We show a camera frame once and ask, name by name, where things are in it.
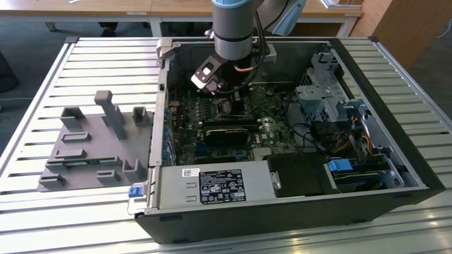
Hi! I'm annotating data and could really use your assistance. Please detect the silver drive cage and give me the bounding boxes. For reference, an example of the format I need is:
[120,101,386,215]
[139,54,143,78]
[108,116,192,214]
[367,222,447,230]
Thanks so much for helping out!
[295,51,372,125]

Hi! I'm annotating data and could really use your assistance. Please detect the CPU socket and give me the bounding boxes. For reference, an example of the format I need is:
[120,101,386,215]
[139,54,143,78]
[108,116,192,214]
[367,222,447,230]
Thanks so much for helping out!
[216,98,252,119]

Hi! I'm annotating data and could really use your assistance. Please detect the green motherboard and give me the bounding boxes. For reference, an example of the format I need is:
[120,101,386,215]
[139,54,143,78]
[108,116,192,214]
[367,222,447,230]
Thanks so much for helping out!
[166,84,302,166]

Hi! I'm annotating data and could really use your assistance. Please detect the silver power supply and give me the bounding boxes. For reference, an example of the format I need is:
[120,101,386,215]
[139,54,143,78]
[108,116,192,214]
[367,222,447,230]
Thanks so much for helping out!
[155,160,278,212]

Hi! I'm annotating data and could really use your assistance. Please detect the dark shoes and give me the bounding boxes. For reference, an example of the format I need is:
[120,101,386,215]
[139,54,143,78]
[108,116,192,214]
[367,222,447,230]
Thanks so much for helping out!
[98,22,120,38]

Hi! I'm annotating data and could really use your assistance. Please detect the black RAM stick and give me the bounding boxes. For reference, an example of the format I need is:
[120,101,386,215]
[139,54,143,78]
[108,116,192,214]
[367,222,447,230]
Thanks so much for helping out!
[202,119,260,131]

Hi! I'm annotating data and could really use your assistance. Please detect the black wire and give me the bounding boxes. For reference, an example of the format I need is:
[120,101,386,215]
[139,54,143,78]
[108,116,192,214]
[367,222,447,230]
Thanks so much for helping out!
[290,123,330,155]

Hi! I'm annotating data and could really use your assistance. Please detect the grey parts rack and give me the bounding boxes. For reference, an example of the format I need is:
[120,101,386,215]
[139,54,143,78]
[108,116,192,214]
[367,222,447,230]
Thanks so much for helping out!
[38,90,156,192]

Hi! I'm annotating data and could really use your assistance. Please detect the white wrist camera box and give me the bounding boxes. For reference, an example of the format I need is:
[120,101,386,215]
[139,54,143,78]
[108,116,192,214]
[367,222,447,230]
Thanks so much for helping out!
[190,55,230,94]

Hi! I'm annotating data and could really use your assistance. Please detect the blue disk carrier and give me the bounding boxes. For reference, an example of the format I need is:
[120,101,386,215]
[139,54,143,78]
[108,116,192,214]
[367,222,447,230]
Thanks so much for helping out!
[327,158,354,174]

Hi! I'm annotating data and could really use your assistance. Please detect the green RAM stick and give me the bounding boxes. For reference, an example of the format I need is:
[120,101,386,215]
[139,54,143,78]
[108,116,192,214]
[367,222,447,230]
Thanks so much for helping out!
[63,158,118,166]

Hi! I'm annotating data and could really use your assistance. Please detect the silver chip heatsink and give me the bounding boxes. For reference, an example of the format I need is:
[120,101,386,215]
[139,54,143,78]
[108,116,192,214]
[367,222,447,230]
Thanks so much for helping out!
[252,147,274,161]

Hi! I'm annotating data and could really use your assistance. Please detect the black graphics card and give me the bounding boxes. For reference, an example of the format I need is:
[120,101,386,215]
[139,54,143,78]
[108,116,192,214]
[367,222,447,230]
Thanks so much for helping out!
[204,128,251,147]

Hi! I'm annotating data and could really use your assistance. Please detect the blue case latch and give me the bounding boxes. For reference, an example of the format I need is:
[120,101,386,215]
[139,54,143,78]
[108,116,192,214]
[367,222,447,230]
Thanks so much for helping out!
[128,185,147,199]

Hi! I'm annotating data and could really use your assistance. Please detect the wooden cabinet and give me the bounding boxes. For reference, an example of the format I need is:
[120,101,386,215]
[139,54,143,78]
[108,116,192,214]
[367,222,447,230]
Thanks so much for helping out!
[350,0,452,70]

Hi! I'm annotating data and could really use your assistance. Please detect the black PC case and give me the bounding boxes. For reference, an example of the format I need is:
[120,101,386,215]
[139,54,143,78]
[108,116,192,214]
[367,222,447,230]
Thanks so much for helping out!
[134,37,447,244]

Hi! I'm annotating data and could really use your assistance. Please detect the yellow orange wire bundle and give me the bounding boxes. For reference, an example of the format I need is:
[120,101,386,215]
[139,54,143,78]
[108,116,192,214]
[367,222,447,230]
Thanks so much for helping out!
[331,132,376,155]

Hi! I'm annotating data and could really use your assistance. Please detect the white paper tray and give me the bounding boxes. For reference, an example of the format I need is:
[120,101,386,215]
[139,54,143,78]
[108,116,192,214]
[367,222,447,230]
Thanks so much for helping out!
[319,0,354,9]

